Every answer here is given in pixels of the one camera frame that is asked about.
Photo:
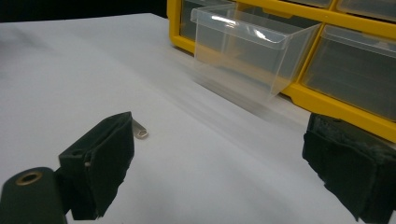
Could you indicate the small silver metal piece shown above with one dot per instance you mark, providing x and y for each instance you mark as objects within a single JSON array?
[{"x": 140, "y": 131}]

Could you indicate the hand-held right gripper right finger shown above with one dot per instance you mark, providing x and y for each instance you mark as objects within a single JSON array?
[{"x": 348, "y": 168}]

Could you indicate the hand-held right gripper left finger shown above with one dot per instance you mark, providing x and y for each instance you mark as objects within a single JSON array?
[{"x": 102, "y": 161}]

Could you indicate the yellow drawer cabinet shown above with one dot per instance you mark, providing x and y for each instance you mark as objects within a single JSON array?
[{"x": 339, "y": 107}]

